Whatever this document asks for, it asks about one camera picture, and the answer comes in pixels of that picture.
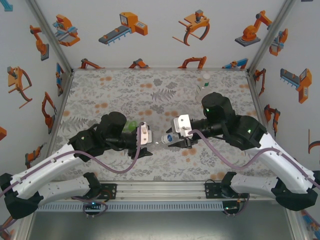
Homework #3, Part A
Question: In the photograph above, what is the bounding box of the aluminium frame post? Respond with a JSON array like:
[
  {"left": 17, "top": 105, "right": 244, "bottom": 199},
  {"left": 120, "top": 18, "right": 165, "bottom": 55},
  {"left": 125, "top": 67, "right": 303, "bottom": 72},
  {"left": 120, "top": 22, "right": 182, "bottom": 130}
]
[
  {"left": 26, "top": 0, "right": 75, "bottom": 75},
  {"left": 246, "top": 0, "right": 298, "bottom": 75}
]

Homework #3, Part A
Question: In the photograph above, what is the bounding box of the floral patterned table cover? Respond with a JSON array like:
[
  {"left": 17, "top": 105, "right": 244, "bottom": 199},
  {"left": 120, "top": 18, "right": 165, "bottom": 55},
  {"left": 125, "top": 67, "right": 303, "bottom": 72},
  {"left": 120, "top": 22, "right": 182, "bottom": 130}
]
[{"left": 48, "top": 69, "right": 278, "bottom": 182}]

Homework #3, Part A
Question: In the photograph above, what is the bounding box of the clear unlabelled plastic bottle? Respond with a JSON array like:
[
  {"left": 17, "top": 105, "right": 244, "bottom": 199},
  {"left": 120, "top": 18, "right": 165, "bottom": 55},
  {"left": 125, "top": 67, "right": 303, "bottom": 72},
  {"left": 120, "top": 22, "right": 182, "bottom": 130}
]
[{"left": 149, "top": 133, "right": 175, "bottom": 151}]

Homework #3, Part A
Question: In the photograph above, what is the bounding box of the clear bottle wide green label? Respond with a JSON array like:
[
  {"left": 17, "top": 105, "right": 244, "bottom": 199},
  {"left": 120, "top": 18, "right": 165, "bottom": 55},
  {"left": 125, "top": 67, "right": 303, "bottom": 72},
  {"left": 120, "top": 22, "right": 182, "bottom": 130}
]
[{"left": 123, "top": 120, "right": 138, "bottom": 133}]

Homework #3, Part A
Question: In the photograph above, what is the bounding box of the aluminium frame side rail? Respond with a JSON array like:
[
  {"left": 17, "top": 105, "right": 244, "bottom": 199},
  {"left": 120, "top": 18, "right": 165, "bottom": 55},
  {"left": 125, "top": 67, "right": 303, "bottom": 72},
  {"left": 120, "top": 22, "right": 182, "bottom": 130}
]
[
  {"left": 44, "top": 71, "right": 76, "bottom": 171},
  {"left": 246, "top": 71, "right": 286, "bottom": 181}
]

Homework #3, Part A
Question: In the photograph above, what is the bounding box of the small controller circuit board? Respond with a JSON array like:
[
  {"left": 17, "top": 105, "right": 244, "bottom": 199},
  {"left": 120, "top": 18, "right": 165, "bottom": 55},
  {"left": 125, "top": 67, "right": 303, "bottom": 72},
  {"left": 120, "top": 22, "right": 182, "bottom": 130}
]
[
  {"left": 223, "top": 201, "right": 241, "bottom": 212},
  {"left": 84, "top": 199, "right": 103, "bottom": 208}
]

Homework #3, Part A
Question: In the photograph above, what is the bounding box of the wide aluminium base rail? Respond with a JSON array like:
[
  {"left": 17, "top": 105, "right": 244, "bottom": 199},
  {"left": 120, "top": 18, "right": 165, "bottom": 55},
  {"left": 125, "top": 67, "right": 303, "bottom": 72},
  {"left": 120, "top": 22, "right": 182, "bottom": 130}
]
[{"left": 47, "top": 180, "right": 297, "bottom": 202}]

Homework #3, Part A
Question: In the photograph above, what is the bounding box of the clear bottle thin green label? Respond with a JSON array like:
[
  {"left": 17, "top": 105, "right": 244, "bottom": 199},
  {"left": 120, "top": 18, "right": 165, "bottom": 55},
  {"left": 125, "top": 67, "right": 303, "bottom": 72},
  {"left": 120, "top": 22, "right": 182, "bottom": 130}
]
[{"left": 195, "top": 73, "right": 212, "bottom": 101}]

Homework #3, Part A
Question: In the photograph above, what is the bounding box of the slotted grey cable tray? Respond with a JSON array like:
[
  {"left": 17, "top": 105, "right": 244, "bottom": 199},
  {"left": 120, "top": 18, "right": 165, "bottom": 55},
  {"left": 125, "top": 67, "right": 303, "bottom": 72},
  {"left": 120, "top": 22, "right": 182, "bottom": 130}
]
[{"left": 37, "top": 201, "right": 225, "bottom": 213}]

